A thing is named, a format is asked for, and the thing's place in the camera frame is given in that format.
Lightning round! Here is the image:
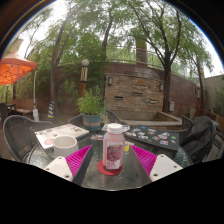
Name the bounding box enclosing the black jacket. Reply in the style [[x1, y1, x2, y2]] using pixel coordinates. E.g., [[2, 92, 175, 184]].
[[179, 115, 217, 156]]

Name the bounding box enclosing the potted green plant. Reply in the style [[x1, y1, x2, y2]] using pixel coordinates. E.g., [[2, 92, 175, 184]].
[[76, 88, 107, 132]]

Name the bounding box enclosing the white cup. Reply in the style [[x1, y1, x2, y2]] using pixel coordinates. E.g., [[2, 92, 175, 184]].
[[52, 134, 80, 159]]

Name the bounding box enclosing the small yellow block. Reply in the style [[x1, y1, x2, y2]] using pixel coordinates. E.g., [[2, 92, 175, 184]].
[[123, 140, 135, 153]]

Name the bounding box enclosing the orange canopy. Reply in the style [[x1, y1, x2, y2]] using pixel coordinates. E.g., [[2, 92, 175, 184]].
[[0, 50, 40, 123]]

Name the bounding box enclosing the grey chair behind plant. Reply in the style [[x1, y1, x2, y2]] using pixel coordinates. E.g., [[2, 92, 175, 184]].
[[67, 109, 129, 129]]

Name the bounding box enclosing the group of dark chairs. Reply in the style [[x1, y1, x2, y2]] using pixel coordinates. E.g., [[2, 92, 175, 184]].
[[0, 102, 17, 124]]

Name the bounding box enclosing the grey chair with jacket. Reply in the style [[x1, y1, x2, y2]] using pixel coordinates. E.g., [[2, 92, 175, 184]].
[[179, 114, 224, 161]]

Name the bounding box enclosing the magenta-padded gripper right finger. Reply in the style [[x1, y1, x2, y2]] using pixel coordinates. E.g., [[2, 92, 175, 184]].
[[129, 144, 184, 183]]

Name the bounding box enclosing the small printed card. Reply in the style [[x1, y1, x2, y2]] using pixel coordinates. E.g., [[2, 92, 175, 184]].
[[90, 133, 105, 141]]

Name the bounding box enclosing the black laptop with stickers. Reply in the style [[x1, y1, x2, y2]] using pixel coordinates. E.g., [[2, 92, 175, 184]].
[[123, 124, 180, 153]]

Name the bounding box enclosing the blue yellow striped post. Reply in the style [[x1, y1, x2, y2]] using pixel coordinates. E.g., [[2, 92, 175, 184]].
[[47, 100, 56, 119]]

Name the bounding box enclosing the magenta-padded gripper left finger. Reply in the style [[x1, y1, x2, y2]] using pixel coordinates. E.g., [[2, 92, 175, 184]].
[[43, 144, 95, 186]]

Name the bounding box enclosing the flat round red coaster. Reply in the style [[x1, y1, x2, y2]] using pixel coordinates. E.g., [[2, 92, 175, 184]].
[[96, 159, 124, 177]]

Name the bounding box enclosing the grey mesh chair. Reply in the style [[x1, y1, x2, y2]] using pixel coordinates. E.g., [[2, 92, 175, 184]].
[[2, 114, 56, 163]]

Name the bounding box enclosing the purple juice bottle white cap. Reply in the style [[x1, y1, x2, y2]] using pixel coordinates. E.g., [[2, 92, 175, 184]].
[[102, 122, 126, 171]]

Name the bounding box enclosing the globe lamp post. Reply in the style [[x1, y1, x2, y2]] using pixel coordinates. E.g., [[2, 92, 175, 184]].
[[78, 58, 90, 99]]

